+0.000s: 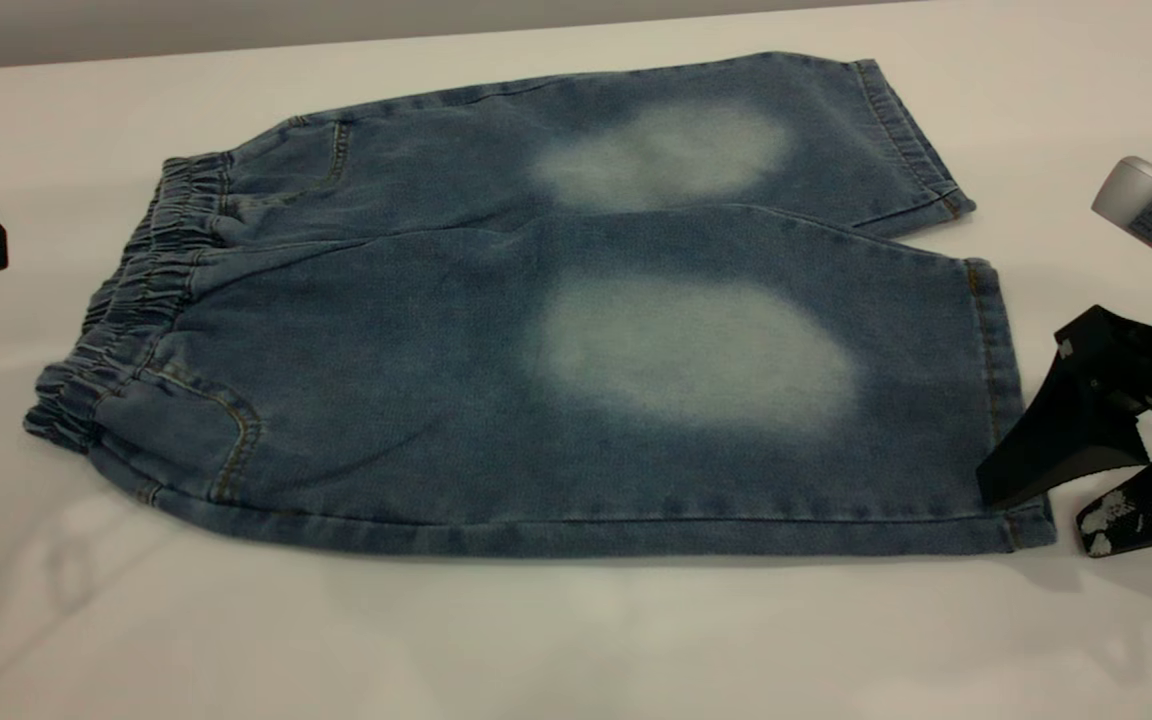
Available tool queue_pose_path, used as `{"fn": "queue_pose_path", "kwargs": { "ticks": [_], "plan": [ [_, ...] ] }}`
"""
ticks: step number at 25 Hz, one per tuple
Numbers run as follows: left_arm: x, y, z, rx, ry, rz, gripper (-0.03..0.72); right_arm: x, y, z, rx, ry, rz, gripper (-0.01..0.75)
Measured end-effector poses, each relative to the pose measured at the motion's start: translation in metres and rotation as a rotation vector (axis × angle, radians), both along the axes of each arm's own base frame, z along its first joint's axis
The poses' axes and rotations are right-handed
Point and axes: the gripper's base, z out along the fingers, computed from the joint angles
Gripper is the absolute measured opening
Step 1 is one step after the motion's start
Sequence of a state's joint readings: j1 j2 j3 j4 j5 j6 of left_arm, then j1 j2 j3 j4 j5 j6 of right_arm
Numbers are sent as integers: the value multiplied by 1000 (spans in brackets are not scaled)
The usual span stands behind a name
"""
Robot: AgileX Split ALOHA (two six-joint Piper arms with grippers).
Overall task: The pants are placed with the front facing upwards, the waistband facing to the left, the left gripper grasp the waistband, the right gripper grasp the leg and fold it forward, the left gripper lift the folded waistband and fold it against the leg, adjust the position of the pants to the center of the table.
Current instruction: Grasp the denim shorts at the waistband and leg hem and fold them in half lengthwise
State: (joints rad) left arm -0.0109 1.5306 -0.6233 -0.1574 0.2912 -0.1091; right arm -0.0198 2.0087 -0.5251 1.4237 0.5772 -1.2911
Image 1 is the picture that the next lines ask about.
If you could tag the blue denim shorts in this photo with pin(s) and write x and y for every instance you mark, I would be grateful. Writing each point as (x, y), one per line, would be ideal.
(436, 400)

